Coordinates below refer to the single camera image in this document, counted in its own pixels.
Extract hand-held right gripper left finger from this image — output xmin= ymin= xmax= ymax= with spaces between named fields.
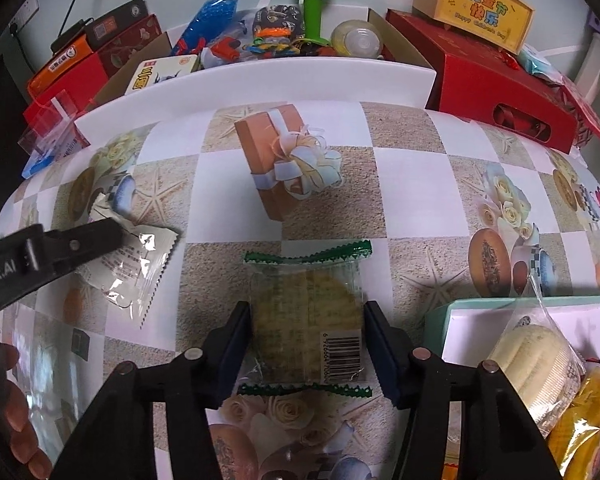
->
xmin=49 ymin=301 xmax=253 ymax=480

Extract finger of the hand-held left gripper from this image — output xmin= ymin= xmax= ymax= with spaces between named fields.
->
xmin=45 ymin=219 xmax=126 ymax=273

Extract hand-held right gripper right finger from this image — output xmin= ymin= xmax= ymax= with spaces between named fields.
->
xmin=362 ymin=301 xmax=563 ymax=480

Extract small white snack packet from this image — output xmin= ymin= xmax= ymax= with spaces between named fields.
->
xmin=77 ymin=197 xmax=181 ymax=331

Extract clear green-edged cracker packet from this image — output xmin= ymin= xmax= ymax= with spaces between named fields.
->
xmin=237 ymin=240 xmax=376 ymax=398

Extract white tray with teal rim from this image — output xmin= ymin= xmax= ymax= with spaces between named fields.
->
xmin=424 ymin=295 xmax=600 ymax=480

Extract round cake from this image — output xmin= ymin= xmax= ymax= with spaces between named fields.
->
xmin=487 ymin=280 xmax=588 ymax=436

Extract orange yellow snack packet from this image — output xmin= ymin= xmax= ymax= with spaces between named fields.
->
xmin=545 ymin=365 xmax=600 ymax=480

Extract person's left hand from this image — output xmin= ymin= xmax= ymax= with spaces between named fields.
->
xmin=0 ymin=342 xmax=53 ymax=480

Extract blue white flat packet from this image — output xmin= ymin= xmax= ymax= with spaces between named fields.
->
xmin=22 ymin=130 xmax=91 ymax=178

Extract clear plastic bags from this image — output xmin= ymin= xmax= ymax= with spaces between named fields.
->
xmin=17 ymin=89 xmax=88 ymax=161

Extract plain red box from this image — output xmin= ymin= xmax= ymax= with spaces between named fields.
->
xmin=22 ymin=52 xmax=111 ymax=131

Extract orange box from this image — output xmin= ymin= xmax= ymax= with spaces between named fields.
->
xmin=27 ymin=35 xmax=93 ymax=101

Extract white yellow flat box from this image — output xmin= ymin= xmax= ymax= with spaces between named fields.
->
xmin=125 ymin=54 xmax=201 ymax=96

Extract dark red patterned box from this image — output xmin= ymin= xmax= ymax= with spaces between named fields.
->
xmin=97 ymin=14 xmax=173 ymax=78

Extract black power adapter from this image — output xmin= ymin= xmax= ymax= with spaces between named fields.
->
xmin=50 ymin=19 xmax=96 ymax=53

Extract dark brown box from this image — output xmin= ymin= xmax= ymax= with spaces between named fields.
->
xmin=82 ymin=0 xmax=151 ymax=51

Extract red white toy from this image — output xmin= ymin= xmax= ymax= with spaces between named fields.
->
xmin=200 ymin=40 xmax=241 ymax=68

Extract blue water bottle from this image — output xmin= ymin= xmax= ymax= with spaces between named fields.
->
xmin=172 ymin=0 xmax=248 ymax=56

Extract white board panel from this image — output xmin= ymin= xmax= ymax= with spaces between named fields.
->
xmin=75 ymin=56 xmax=438 ymax=131

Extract colourful small toys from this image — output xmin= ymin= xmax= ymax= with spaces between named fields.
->
xmin=240 ymin=35 xmax=336 ymax=58

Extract large red gift box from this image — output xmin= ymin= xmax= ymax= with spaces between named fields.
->
xmin=385 ymin=8 xmax=578 ymax=155

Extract dark patterned pouch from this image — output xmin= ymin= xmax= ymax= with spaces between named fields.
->
xmin=252 ymin=4 xmax=306 ymax=41

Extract brown cardboard box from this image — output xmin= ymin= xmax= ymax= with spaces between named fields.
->
xmin=87 ymin=7 xmax=436 ymax=108

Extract red patterned box with lid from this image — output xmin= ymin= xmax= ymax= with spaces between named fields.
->
xmin=555 ymin=77 xmax=600 ymax=148

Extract clear round jar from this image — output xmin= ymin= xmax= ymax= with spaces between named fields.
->
xmin=331 ymin=20 xmax=383 ymax=58

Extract blue tissue pack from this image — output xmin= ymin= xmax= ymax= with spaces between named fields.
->
xmin=517 ymin=45 xmax=563 ymax=81

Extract green dumbbell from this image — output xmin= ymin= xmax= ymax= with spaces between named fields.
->
xmin=292 ymin=0 xmax=338 ymax=46

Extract white wall socket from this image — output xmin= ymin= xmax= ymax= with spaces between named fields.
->
xmin=7 ymin=0 xmax=41 ymax=36

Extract yellow gift box with handle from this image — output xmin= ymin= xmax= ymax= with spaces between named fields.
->
xmin=412 ymin=0 xmax=536 ymax=56

